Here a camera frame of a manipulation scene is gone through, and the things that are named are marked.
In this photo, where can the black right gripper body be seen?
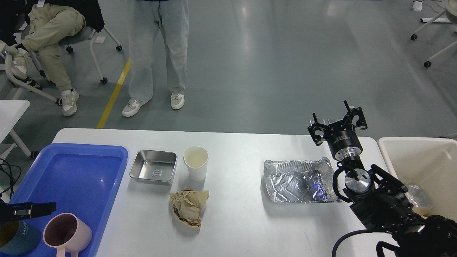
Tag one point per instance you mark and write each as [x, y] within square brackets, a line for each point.
[343, 143]

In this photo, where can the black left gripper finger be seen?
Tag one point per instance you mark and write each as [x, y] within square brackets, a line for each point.
[21, 211]

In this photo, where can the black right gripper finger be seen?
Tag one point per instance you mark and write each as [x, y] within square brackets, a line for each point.
[354, 118]
[320, 132]

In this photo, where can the pink ceramic mug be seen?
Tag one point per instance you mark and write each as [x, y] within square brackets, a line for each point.
[67, 234]

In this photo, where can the stainless steel square tray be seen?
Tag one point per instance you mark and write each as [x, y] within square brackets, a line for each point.
[154, 167]

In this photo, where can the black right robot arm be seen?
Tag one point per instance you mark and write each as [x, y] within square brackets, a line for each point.
[377, 198]

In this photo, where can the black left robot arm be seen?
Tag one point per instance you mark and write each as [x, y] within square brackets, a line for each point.
[4, 212]

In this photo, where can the clear plastic floor plate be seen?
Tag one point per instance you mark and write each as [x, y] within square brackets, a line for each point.
[320, 121]

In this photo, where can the dark teal mug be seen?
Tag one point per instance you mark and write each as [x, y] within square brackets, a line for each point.
[18, 238]

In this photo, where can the aluminium foil container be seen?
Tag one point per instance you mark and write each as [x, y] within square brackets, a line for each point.
[300, 181]

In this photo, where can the blue plastic tray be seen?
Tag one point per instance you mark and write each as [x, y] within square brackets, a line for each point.
[82, 179]

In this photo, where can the white plastic bin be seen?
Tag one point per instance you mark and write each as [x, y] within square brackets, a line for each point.
[430, 163]

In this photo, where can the white side table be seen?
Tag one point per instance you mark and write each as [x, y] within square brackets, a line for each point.
[10, 112]

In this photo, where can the crumpled clear plastic bag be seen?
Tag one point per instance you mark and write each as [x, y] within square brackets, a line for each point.
[418, 197]

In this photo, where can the white paper cup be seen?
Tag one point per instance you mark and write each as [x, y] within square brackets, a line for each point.
[196, 159]

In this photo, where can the crumpled brown paper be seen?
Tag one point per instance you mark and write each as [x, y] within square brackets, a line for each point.
[187, 205]

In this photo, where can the seated person in khaki trousers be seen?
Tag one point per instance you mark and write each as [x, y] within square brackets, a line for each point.
[50, 22]

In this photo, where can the grey office chair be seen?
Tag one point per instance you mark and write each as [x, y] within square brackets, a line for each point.
[86, 33]

